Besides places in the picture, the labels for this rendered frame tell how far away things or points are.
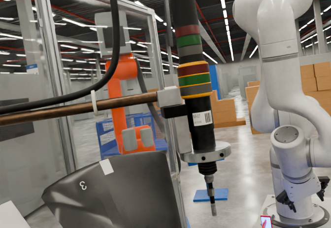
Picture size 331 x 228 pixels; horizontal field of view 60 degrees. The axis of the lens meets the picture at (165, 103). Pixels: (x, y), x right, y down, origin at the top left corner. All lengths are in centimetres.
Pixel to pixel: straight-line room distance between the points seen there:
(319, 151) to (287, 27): 32
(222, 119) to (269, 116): 870
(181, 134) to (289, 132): 49
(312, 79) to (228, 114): 276
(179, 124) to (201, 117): 3
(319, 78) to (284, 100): 780
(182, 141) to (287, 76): 46
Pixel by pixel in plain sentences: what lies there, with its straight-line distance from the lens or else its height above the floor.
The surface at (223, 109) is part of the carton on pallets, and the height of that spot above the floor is 57.
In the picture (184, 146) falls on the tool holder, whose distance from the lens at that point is 38.
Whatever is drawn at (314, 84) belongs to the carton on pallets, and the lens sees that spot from 858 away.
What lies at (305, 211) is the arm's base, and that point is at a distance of 115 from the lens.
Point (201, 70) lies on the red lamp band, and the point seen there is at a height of 156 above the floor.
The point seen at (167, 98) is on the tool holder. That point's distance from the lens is 37.
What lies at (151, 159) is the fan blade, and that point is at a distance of 55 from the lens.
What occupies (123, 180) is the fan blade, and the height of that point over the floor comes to 140.
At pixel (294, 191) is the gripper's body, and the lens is 97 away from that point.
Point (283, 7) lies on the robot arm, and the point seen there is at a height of 169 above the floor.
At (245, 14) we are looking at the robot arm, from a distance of 94.
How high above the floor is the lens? 154
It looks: 3 degrees down
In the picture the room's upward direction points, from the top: 9 degrees counter-clockwise
